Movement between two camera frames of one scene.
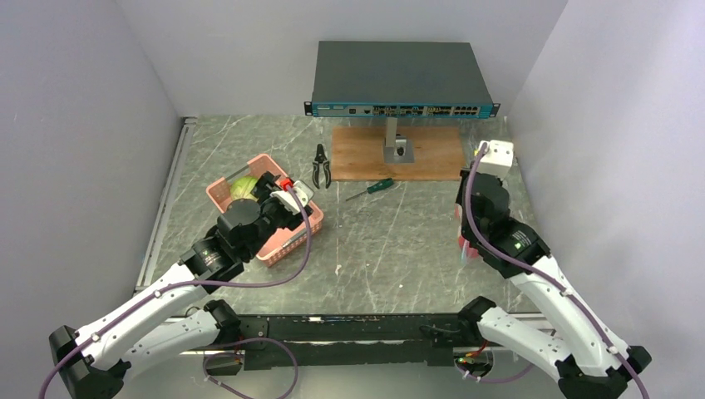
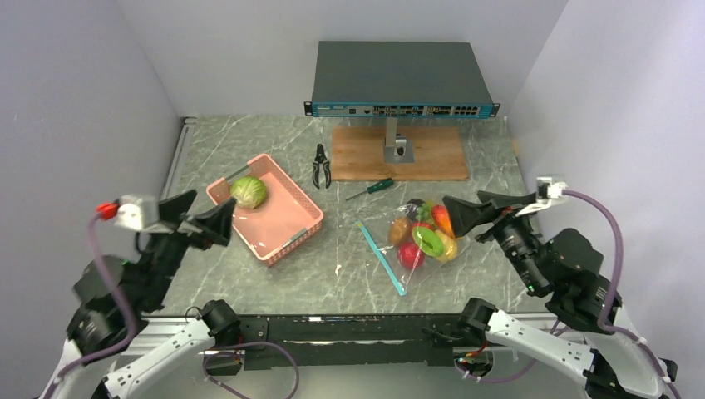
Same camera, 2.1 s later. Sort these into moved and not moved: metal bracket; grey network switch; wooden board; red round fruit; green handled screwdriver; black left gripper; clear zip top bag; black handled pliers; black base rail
Moved: red round fruit; black left gripper; clear zip top bag
Not moved: metal bracket; green handled screwdriver; black base rail; black handled pliers; grey network switch; wooden board
